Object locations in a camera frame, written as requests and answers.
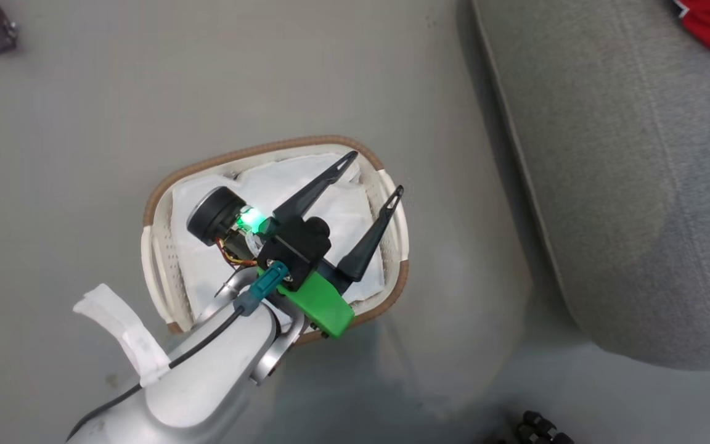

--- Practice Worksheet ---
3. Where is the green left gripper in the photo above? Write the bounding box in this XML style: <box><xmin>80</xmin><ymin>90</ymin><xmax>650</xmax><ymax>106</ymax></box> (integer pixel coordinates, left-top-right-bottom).
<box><xmin>256</xmin><ymin>150</ymin><xmax>404</xmax><ymax>341</ymax></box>

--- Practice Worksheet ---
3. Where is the white garment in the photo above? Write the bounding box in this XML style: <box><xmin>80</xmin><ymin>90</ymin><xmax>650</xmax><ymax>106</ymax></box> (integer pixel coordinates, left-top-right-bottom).
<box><xmin>172</xmin><ymin>153</ymin><xmax>386</xmax><ymax>315</ymax></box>

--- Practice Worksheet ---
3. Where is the grey fabric sofa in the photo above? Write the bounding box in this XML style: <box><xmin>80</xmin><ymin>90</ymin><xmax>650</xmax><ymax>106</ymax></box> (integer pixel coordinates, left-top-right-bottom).
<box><xmin>471</xmin><ymin>0</ymin><xmax>710</xmax><ymax>372</ymax></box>

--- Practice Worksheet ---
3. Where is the white laundry basket brown rim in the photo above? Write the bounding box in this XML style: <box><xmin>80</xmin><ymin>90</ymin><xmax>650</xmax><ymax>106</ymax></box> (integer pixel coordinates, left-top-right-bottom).
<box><xmin>141</xmin><ymin>134</ymin><xmax>410</xmax><ymax>346</ymax></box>

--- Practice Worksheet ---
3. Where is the white tape tag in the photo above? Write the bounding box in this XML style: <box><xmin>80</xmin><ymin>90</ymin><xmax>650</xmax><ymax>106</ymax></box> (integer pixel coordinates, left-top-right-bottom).
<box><xmin>73</xmin><ymin>283</ymin><xmax>172</xmax><ymax>387</ymax></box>

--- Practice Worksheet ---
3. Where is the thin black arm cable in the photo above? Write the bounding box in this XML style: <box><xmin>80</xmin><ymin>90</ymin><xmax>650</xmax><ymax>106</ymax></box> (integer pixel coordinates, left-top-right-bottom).
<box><xmin>67</xmin><ymin>261</ymin><xmax>289</xmax><ymax>442</ymax></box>

